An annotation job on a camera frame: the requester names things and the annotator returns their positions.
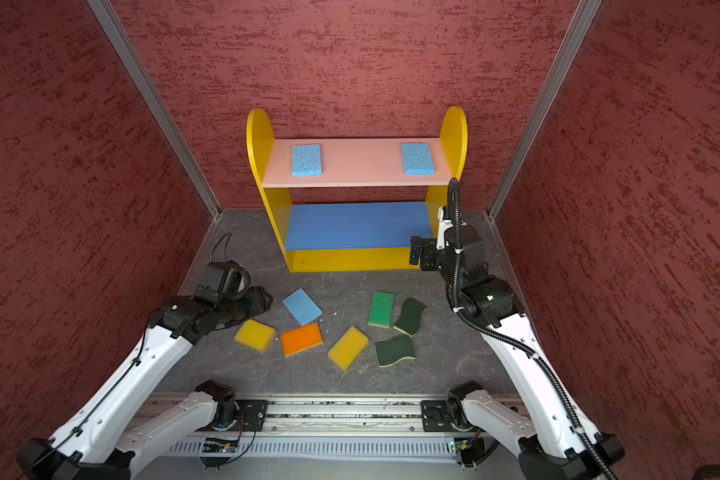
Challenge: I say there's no aluminium corner frame post right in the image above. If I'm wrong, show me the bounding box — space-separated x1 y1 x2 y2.
487 0 602 223

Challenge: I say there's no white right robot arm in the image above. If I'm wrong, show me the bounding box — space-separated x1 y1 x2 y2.
409 233 625 479

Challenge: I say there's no dark green curved sponge lower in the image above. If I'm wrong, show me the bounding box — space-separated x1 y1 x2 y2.
374 334 416 368

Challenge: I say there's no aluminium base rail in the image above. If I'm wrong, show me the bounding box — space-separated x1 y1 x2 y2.
95 392 577 480

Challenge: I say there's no dark green curved sponge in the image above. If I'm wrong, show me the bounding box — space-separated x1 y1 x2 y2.
374 334 416 368
393 298 426 336

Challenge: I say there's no aluminium corner frame post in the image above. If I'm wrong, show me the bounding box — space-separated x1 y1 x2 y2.
87 0 223 220
487 0 602 223

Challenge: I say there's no yellow wooden shelf unit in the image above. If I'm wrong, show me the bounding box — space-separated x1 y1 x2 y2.
246 106 468 273

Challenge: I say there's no green yellow scrub sponge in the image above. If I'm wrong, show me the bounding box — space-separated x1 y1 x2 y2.
368 291 395 328

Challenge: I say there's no orange sponge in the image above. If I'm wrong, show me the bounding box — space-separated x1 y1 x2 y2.
280 322 323 358

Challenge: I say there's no aluminium corner frame post left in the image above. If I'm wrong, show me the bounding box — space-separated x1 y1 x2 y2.
87 0 223 220

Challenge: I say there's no dark green curved sponge upper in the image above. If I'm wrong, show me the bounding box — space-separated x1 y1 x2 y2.
393 298 426 336

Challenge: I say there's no blue sponge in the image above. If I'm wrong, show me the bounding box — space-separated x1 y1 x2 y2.
401 143 436 176
291 144 322 177
283 288 323 326

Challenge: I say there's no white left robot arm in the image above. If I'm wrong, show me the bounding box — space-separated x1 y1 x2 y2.
17 286 273 479

